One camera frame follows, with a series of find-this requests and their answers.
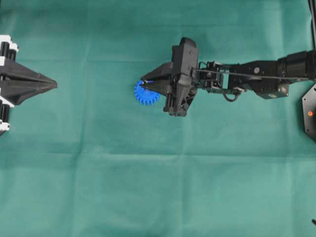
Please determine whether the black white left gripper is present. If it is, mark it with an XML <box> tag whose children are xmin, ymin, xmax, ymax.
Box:
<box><xmin>0</xmin><ymin>35</ymin><xmax>57</xmax><ymax>135</ymax></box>

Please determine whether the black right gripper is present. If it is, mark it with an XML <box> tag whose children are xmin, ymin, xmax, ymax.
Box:
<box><xmin>141</xmin><ymin>37</ymin><xmax>198</xmax><ymax>117</ymax></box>

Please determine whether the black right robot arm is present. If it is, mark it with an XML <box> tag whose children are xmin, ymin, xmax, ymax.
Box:
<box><xmin>141</xmin><ymin>37</ymin><xmax>316</xmax><ymax>117</ymax></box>

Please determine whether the blue plastic gear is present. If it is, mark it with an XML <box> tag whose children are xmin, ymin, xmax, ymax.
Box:
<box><xmin>134</xmin><ymin>80</ymin><xmax>160</xmax><ymax>106</ymax></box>

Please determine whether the green table cloth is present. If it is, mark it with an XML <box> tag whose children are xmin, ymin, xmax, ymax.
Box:
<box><xmin>0</xmin><ymin>0</ymin><xmax>316</xmax><ymax>237</ymax></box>

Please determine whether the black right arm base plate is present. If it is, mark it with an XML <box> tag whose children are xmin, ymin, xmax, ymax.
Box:
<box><xmin>302</xmin><ymin>84</ymin><xmax>316</xmax><ymax>142</ymax></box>

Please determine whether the black cable at top right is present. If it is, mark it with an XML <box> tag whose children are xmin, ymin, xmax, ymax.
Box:
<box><xmin>307</xmin><ymin>0</ymin><xmax>316</xmax><ymax>50</ymax></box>

